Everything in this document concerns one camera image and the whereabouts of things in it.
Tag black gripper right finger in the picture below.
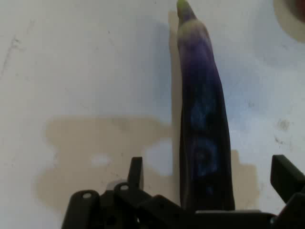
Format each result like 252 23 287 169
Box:
270 154 305 229

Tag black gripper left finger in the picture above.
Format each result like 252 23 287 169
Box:
61 156 196 229

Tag purple toy eggplant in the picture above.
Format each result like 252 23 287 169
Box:
176 0 236 211

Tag red plate with cream rim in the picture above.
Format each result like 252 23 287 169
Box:
273 0 305 44

